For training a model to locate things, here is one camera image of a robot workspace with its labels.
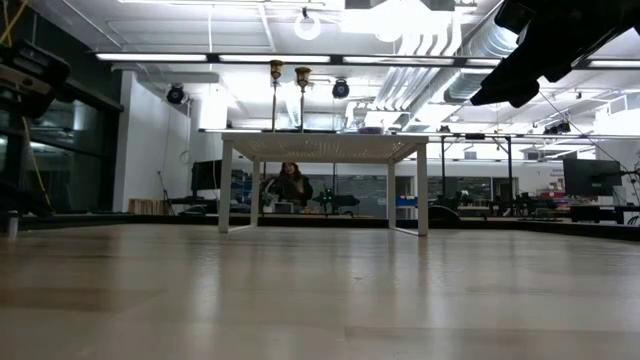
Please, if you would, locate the white ring ceiling lamp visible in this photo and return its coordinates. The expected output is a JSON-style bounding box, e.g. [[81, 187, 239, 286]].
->
[[293, 13, 322, 41]]

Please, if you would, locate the person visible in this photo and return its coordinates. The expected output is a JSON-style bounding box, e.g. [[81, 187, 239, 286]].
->
[[269, 161, 315, 207]]

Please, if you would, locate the black gantry frame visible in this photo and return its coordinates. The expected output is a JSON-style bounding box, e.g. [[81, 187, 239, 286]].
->
[[439, 132, 514, 204]]

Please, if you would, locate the black aluminium table frame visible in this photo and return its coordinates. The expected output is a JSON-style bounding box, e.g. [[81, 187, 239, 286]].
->
[[0, 212, 640, 242]]

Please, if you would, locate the yellow cable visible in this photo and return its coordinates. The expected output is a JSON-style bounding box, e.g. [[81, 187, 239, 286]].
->
[[0, 0, 54, 211]]

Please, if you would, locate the wooden crate stack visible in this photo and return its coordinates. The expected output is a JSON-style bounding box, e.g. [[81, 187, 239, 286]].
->
[[128, 198, 171, 216]]

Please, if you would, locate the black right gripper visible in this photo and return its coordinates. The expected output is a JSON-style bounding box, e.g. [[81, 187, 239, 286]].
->
[[469, 0, 619, 109]]

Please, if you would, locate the silver ventilation duct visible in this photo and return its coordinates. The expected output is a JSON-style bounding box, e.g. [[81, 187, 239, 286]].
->
[[359, 0, 531, 131]]

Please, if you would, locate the white perforated metal shelf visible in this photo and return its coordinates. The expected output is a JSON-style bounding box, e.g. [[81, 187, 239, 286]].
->
[[218, 130, 430, 237]]

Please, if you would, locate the brass candlestick holder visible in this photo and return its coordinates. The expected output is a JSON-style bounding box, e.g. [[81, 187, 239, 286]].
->
[[294, 66, 312, 134], [269, 59, 284, 134]]

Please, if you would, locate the black computer monitor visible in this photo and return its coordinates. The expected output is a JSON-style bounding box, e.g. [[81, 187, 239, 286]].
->
[[190, 159, 224, 192], [562, 158, 623, 197]]

